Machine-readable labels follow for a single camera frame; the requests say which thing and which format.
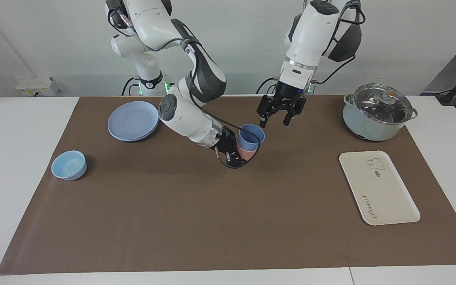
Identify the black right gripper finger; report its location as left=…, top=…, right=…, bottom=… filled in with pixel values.
left=226, top=150, right=248, bottom=167

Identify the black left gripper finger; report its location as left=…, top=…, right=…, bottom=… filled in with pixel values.
left=256, top=96, right=280, bottom=128
left=283, top=97, right=307, bottom=126

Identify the pink plastic cup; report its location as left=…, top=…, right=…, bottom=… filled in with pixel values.
left=236, top=137, right=258, bottom=161

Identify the blue plastic cup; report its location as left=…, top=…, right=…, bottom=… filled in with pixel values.
left=238, top=124, right=265, bottom=152

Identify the cream rabbit print tray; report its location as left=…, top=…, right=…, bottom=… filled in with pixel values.
left=339, top=150, right=421, bottom=226

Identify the brown table mat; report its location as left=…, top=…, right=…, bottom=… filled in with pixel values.
left=0, top=95, right=456, bottom=275

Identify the pale green cooking pot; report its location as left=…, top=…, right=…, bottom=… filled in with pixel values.
left=342, top=93, right=418, bottom=142

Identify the glass pot lid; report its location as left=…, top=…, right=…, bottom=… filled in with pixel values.
left=353, top=84, right=414, bottom=125

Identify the lavender round plate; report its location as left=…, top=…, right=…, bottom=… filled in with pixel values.
left=107, top=101, right=160, bottom=142

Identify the light blue bowl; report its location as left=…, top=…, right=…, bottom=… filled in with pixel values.
left=51, top=150, right=87, bottom=181

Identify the white power strip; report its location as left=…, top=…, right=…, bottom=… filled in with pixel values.
left=15, top=76, right=59, bottom=97

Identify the black left base cable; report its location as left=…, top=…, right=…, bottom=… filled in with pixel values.
left=256, top=77, right=278, bottom=95

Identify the black base cable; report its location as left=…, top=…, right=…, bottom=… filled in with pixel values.
left=256, top=77, right=278, bottom=95
left=122, top=76, right=139, bottom=96

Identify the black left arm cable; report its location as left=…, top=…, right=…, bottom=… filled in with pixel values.
left=317, top=3, right=366, bottom=85

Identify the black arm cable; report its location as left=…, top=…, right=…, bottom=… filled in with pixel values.
left=107, top=8, right=263, bottom=169
left=317, top=3, right=366, bottom=85

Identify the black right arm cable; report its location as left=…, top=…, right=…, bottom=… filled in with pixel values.
left=107, top=8, right=263, bottom=169

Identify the black right base cable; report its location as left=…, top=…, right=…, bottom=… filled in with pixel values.
left=122, top=76, right=139, bottom=96

